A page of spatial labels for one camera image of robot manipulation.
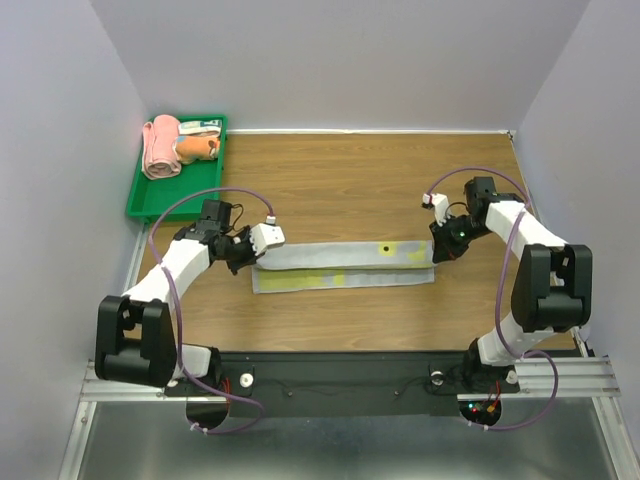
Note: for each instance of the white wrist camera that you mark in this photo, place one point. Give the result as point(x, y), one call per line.
point(264, 237)
point(438, 204)

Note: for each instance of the yellow green towel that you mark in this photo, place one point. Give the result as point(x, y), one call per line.
point(344, 265)

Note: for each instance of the aluminium frame rail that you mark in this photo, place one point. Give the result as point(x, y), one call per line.
point(577, 378)

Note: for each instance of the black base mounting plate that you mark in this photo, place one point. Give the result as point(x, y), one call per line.
point(351, 384)

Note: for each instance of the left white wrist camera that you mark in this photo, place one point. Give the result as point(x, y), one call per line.
point(264, 237)

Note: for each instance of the orange polka dot towel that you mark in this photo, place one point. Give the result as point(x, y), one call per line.
point(191, 148)

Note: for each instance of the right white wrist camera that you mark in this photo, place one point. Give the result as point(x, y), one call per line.
point(438, 204)

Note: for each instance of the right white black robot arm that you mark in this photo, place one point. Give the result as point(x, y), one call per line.
point(552, 290)

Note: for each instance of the rolled white blue towel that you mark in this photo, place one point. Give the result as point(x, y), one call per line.
point(212, 127)

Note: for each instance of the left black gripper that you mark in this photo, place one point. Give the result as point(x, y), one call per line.
point(250, 257)

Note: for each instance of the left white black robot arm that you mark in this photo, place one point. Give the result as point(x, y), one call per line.
point(135, 340)

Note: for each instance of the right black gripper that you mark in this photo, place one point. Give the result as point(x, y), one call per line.
point(443, 248)

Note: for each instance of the rolled pink towel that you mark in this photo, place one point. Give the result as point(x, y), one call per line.
point(159, 160)

